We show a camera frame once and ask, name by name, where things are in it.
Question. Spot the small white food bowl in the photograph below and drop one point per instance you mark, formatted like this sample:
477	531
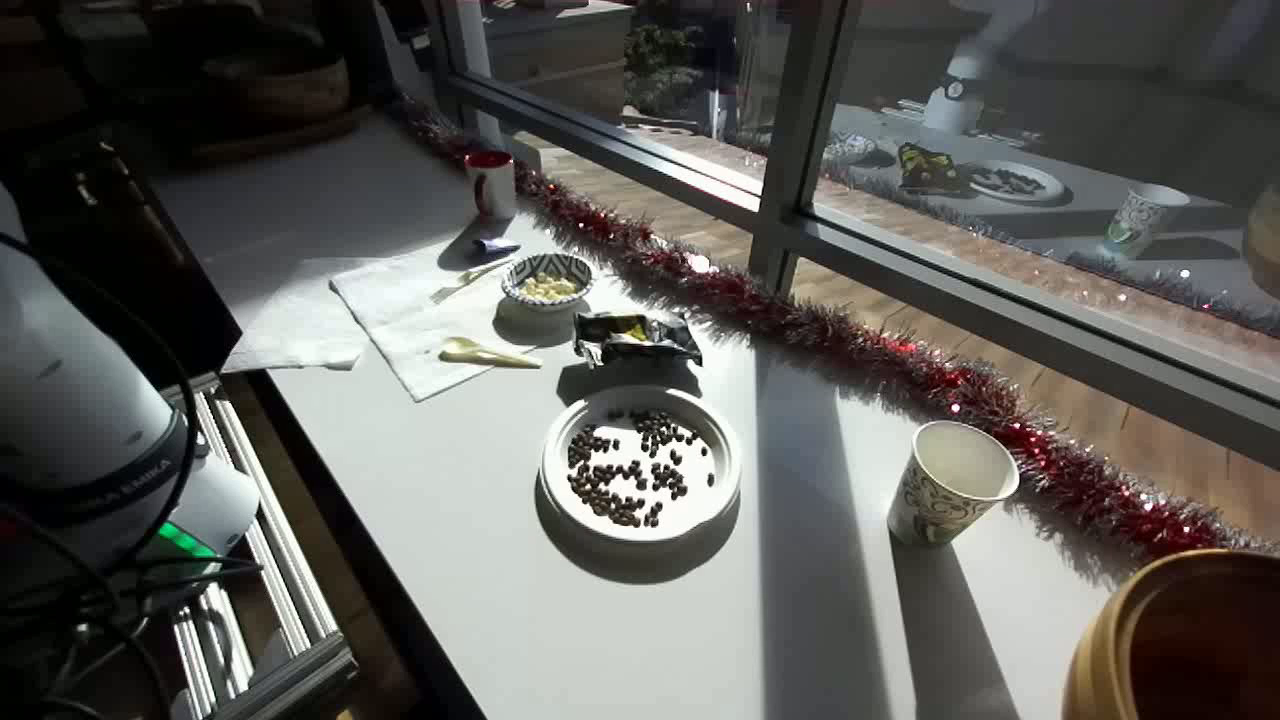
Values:
546	285

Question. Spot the large white paper towel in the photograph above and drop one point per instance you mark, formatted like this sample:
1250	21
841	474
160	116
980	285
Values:
400	324

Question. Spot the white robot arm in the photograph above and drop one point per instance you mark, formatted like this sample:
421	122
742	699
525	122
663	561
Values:
64	384

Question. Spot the white plate with beans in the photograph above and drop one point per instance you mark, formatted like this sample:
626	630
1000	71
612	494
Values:
638	465

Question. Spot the black yellow snack bag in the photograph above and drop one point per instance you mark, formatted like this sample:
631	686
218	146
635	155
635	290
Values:
638	337

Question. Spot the cream plastic spoon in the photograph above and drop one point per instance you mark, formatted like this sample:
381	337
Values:
482	353

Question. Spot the white mug red interior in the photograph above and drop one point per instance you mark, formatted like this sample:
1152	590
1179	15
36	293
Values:
492	186

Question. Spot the red tinsel garland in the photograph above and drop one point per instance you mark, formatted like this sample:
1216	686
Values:
932	382

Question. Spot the green potted plant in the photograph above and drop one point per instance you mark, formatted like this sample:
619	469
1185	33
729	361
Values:
683	52

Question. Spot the patterned paper cup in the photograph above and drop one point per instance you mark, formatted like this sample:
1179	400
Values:
942	487

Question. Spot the small white paper towel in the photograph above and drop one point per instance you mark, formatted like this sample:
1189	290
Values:
294	333

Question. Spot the dark woven basket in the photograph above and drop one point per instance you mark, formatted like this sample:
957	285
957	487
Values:
261	82

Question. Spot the wooden bowl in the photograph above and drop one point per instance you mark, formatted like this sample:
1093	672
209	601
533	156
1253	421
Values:
1174	643

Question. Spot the grey window frame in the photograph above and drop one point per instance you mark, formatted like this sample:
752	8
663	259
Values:
801	133

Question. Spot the aluminium rail frame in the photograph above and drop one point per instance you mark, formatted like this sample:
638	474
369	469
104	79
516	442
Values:
287	587

